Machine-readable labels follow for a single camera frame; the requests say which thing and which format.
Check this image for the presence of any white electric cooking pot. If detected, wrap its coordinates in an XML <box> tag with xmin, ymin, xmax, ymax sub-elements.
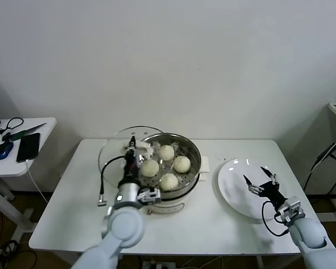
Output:
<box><xmin>139</xmin><ymin>170</ymin><xmax>208</xmax><ymax>215</ymax></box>

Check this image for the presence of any white steamed baozi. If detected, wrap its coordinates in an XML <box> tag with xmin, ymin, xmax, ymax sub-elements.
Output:
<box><xmin>141</xmin><ymin>159</ymin><xmax>160</xmax><ymax>178</ymax></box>
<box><xmin>172</xmin><ymin>155</ymin><xmax>192</xmax><ymax>173</ymax></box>
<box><xmin>160</xmin><ymin>173</ymin><xmax>179</xmax><ymax>192</ymax></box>
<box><xmin>158</xmin><ymin>145</ymin><xmax>175</xmax><ymax>162</ymax></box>

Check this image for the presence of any white side table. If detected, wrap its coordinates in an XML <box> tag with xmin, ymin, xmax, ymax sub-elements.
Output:
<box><xmin>0</xmin><ymin>117</ymin><xmax>58</xmax><ymax>244</ymax></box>

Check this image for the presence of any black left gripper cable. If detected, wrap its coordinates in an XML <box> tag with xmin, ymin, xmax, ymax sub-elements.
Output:
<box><xmin>96</xmin><ymin>156</ymin><xmax>127</xmax><ymax>207</ymax></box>

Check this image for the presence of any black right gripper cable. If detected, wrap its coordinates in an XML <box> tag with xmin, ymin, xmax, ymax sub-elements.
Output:
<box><xmin>261</xmin><ymin>199</ymin><xmax>292</xmax><ymax>236</ymax></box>

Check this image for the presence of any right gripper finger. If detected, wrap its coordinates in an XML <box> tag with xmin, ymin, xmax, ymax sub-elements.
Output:
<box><xmin>242</xmin><ymin>175</ymin><xmax>263</xmax><ymax>195</ymax></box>
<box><xmin>259</xmin><ymin>166</ymin><xmax>279</xmax><ymax>186</ymax></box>

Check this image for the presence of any green handled knife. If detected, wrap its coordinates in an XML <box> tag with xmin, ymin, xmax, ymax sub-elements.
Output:
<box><xmin>2</xmin><ymin>122</ymin><xmax>48</xmax><ymax>142</ymax></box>

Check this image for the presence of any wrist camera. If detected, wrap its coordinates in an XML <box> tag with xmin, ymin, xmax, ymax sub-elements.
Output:
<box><xmin>278</xmin><ymin>197</ymin><xmax>306</xmax><ymax>225</ymax></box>
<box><xmin>137</xmin><ymin>187</ymin><xmax>162</xmax><ymax>203</ymax></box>

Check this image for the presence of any stainless steel steamer basket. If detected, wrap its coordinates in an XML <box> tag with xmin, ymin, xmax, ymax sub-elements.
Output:
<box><xmin>123</xmin><ymin>133</ymin><xmax>211</xmax><ymax>198</ymax></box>

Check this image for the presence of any white charging cable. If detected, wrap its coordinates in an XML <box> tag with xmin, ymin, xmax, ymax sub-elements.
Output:
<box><xmin>24</xmin><ymin>160</ymin><xmax>50</xmax><ymax>205</ymax></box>

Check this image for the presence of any black floor cable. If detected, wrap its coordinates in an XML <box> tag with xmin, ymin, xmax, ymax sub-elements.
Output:
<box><xmin>0</xmin><ymin>239</ymin><xmax>39</xmax><ymax>269</ymax></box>

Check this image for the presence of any blue computer mouse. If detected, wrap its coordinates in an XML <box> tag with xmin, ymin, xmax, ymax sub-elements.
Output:
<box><xmin>0</xmin><ymin>141</ymin><xmax>15</xmax><ymax>161</ymax></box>

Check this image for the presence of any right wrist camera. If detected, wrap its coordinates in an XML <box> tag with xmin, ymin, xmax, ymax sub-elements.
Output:
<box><xmin>278</xmin><ymin>197</ymin><xmax>306</xmax><ymax>225</ymax></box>

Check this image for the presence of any glass pot lid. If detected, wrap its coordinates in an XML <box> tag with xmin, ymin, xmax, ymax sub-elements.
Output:
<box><xmin>98</xmin><ymin>126</ymin><xmax>169</xmax><ymax>194</ymax></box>

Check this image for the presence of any black smartphone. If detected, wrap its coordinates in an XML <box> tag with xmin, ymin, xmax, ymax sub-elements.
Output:
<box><xmin>16</xmin><ymin>132</ymin><xmax>41</xmax><ymax>163</ymax></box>

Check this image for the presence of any white round plate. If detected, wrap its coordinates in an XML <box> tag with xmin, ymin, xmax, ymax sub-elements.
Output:
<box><xmin>217</xmin><ymin>158</ymin><xmax>287</xmax><ymax>220</ymax></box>

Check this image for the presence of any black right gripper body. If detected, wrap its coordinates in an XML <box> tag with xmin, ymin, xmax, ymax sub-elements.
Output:
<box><xmin>258</xmin><ymin>180</ymin><xmax>287</xmax><ymax>208</ymax></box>

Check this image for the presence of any black looped cable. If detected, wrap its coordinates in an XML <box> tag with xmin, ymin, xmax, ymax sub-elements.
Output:
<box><xmin>0</xmin><ymin>117</ymin><xmax>25</xmax><ymax>136</ymax></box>

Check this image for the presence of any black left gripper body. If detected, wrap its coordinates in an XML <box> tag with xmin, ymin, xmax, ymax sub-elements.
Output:
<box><xmin>124</xmin><ymin>150</ymin><xmax>142</xmax><ymax>184</ymax></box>

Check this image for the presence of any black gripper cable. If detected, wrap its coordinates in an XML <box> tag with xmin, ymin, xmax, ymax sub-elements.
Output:
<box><xmin>96</xmin><ymin>156</ymin><xmax>127</xmax><ymax>207</ymax></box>
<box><xmin>261</xmin><ymin>199</ymin><xmax>292</xmax><ymax>236</ymax></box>

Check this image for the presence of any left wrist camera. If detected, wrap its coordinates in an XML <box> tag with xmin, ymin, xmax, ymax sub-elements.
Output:
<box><xmin>137</xmin><ymin>187</ymin><xmax>162</xmax><ymax>203</ymax></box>

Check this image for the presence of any black power adapter cable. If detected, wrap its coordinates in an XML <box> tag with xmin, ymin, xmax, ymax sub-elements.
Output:
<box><xmin>302</xmin><ymin>136</ymin><xmax>336</xmax><ymax>194</ymax></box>

